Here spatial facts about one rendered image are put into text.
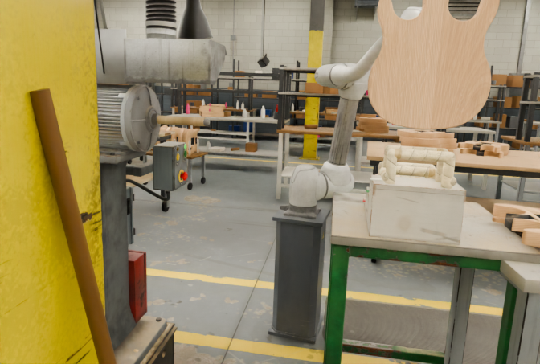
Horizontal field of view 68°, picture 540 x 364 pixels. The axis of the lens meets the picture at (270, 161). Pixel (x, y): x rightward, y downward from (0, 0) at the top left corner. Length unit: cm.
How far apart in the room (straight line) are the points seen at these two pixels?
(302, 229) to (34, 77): 180
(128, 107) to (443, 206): 109
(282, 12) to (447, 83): 1157
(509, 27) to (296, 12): 594
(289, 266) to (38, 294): 180
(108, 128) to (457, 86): 116
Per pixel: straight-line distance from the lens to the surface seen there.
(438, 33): 133
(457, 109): 134
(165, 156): 180
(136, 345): 195
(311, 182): 218
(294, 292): 234
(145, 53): 143
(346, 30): 1257
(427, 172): 147
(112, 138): 157
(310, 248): 222
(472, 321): 298
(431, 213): 133
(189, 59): 137
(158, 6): 147
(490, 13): 137
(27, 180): 55
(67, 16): 62
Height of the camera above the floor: 137
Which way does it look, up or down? 10 degrees down
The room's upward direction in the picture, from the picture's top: 2 degrees clockwise
